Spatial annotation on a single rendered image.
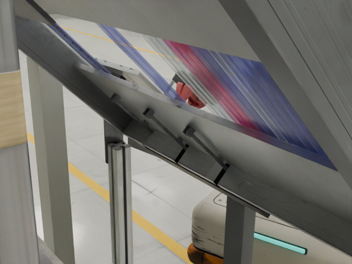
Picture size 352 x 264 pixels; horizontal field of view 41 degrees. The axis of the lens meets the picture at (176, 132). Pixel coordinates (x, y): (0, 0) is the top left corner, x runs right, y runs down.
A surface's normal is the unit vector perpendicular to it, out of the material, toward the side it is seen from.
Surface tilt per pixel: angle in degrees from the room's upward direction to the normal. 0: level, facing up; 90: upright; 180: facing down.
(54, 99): 90
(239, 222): 90
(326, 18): 90
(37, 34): 90
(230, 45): 135
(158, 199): 0
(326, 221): 45
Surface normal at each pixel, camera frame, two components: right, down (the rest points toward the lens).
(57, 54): 0.62, 0.29
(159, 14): -0.57, 0.81
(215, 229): -0.54, 0.29
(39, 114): -0.74, 0.22
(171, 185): 0.01, -0.94
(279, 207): -0.55, -0.52
